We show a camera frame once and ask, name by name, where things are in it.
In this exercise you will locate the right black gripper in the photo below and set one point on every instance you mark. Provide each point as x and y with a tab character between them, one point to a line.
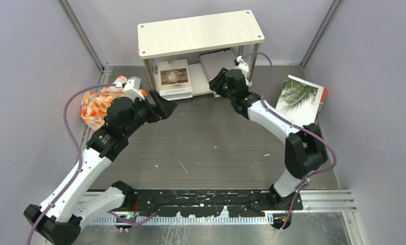
216	84

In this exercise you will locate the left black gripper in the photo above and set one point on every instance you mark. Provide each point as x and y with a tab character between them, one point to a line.
163	108

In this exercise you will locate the white grey cover book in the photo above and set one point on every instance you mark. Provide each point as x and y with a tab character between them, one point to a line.
214	61

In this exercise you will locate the afternoon tea book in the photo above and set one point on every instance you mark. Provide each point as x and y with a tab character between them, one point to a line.
173	81

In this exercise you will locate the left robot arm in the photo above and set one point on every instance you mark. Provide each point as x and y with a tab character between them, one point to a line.
60	218

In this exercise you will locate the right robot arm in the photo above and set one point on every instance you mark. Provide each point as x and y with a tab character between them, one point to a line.
304	151

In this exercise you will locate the stack of remaining books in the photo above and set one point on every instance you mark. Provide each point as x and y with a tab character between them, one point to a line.
320	105

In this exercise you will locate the white two-tier shelf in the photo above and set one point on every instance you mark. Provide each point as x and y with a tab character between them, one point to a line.
187	38

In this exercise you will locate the orange floral cloth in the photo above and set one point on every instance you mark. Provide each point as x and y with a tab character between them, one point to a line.
95	105

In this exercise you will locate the palm leaf cover book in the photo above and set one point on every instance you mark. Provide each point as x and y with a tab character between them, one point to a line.
299	100

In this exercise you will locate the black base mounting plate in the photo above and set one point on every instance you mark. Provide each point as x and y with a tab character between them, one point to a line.
207	202

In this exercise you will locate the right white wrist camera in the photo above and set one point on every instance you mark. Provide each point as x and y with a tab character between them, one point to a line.
243	66

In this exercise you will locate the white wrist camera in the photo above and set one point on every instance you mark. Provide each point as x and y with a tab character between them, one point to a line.
131	87
243	66

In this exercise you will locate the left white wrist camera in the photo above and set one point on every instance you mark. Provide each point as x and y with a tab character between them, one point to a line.
131	87

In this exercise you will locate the aluminium rail frame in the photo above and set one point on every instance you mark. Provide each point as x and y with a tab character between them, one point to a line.
305	153

